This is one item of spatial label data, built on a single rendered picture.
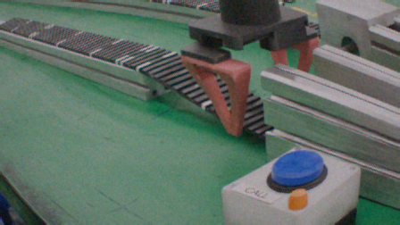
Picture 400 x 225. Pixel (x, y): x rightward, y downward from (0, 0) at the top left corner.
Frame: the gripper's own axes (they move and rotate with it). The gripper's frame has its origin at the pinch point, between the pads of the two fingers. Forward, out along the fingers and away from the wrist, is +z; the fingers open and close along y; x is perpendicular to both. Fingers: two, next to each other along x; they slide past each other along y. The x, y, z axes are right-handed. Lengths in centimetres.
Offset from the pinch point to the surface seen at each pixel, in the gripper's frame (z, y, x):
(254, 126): 0.7, -1.9, -0.5
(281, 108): -4.0, -5.2, -7.7
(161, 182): 1.8, -12.5, -0.4
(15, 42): 0, -2, 53
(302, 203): -4.8, -16.4, -21.3
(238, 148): 1.9, -4.1, -0.7
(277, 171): -5.4, -14.9, -17.1
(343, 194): -3.0, -11.7, -21.6
